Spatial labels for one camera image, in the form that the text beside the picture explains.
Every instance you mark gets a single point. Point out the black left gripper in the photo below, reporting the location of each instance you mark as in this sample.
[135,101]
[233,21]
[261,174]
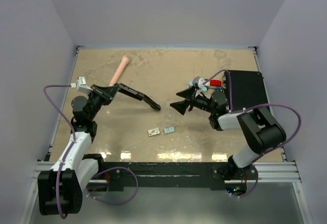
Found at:
[106,93]

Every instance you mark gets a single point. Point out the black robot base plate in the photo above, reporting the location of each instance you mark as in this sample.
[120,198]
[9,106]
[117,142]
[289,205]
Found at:
[166,175]

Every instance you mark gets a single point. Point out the grey staple box sleeve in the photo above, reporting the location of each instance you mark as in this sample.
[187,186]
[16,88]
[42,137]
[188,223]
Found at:
[153,132]

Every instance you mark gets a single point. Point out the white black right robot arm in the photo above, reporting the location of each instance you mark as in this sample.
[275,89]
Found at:
[259,127]

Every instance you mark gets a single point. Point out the staple tray with staples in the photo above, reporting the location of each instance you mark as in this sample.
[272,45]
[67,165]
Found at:
[168,130]

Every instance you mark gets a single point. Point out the red toy block car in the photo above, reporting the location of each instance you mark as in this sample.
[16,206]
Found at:
[212,84]

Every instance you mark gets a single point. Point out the black stapler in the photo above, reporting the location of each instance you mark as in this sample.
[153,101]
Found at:
[128,91]

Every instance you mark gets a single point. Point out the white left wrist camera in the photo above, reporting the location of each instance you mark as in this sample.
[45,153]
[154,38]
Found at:
[80,85]

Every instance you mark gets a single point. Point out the aluminium frame rail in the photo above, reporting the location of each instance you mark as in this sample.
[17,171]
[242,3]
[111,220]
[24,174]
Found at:
[278,172]

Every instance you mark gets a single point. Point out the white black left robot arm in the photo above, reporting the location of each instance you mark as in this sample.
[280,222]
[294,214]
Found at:
[60,188]

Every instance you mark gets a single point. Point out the black hard case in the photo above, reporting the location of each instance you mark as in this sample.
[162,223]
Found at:
[243,89]

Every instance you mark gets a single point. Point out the pink toy microphone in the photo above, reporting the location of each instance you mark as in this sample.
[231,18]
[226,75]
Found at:
[124,62]

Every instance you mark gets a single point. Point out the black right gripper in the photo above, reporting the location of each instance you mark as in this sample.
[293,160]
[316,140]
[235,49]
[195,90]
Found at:
[189,94]

